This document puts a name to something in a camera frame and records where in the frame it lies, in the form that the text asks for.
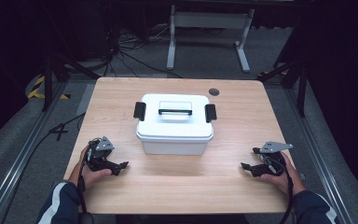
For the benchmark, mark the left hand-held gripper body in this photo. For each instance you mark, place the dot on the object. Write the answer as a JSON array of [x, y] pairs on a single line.
[[101, 149]]

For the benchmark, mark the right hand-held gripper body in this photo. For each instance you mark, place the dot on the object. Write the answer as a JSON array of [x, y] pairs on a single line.
[[272, 157]]

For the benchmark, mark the person's right hand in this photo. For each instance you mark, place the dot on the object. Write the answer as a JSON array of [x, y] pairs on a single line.
[[287, 180]]

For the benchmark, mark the person's left hand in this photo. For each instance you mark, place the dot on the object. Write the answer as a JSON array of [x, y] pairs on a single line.
[[88, 179]]

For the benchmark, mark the black box latch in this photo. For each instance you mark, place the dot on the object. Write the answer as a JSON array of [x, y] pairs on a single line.
[[210, 113], [139, 111]]

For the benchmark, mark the white plastic storage box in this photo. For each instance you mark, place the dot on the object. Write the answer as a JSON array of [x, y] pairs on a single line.
[[174, 146]]

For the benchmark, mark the white box lid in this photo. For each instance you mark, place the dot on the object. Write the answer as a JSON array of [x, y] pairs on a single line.
[[174, 126]]

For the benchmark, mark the black tripod stand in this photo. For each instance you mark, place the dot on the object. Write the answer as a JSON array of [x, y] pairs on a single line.
[[301, 90], [48, 81]]

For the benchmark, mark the yellow black hazard tape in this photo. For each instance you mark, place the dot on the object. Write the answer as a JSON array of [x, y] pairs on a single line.
[[35, 92]]

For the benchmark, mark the aluminium floor rail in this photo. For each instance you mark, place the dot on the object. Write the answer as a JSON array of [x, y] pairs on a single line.
[[317, 149], [21, 158]]

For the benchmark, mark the grey metal stand frame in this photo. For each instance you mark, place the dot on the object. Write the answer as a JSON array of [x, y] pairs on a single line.
[[209, 20]]

